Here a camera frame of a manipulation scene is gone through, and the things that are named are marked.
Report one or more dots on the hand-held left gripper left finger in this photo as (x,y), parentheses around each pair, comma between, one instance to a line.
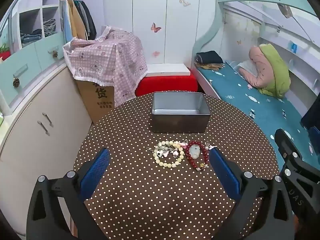
(95,172)

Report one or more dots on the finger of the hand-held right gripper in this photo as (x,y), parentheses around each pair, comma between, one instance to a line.
(300,180)
(315,140)

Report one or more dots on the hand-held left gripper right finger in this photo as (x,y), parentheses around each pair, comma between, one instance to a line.
(225,175)

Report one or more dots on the pale jade pendant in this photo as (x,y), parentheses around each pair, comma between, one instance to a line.
(194,151)

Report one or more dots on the grey metal tin box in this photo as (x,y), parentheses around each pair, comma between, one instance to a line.
(180,122)

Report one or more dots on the dark cloth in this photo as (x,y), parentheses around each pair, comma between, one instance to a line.
(312,115)

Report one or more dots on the round polka dot table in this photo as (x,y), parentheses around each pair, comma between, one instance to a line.
(150,192)

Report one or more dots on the beige cabinet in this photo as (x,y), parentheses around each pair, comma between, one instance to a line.
(37,160)

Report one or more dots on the brown cardboard box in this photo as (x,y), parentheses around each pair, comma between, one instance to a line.
(97,100)

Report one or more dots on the green quilt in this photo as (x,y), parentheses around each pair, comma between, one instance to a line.
(277,72)

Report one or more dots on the teal printed bed sheet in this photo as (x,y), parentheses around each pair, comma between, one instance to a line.
(250,92)

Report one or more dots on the pink rolled quilt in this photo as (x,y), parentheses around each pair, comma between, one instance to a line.
(258,65)

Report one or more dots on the small blue card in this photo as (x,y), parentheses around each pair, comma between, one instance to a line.
(293,47)

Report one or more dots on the white pillow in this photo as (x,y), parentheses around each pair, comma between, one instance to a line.
(246,67)

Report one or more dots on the folded tan clothes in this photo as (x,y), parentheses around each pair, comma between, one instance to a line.
(212,66)

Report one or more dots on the red ottoman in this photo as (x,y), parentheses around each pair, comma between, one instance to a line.
(165,83)

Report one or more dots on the pink checked cloth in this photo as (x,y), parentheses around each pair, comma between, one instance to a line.
(112,55)

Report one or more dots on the folded dark clothes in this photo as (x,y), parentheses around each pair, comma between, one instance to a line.
(208,57)

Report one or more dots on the pine cone drawer knob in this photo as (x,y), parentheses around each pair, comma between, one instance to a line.
(16,82)
(55,54)

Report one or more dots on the white flat board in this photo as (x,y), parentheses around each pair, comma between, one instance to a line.
(167,69)

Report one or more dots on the small tan butterfly sticker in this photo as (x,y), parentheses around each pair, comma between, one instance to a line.
(239,42)

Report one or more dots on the teal drawer unit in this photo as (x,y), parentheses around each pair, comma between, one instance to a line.
(32,57)

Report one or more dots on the brown hanging cloth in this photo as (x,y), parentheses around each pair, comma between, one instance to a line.
(285,10)

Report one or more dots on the pale pink butterfly sticker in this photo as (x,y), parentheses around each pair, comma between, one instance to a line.
(155,54)

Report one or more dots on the folded blue jeans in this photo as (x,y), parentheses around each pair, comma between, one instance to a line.
(31,37)

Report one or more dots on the green plant in red pot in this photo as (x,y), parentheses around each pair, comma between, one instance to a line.
(5,52)

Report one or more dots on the black hanging garment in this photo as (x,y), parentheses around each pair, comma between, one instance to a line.
(90,22)

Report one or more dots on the tan hanging garment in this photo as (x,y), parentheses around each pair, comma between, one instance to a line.
(76,22)

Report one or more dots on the light blue hanging garment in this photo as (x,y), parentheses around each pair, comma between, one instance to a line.
(66,22)

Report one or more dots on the folded grey clothes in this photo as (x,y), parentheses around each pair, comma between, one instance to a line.
(49,26)

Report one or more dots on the red pink butterfly sticker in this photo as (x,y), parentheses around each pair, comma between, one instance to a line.
(155,27)

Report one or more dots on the grey green hanging garment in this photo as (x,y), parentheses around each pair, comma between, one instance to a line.
(81,10)

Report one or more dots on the white wardrobe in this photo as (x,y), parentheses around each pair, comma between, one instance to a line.
(150,5)

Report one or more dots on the white shelf unit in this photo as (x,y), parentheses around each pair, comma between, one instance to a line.
(32,0)

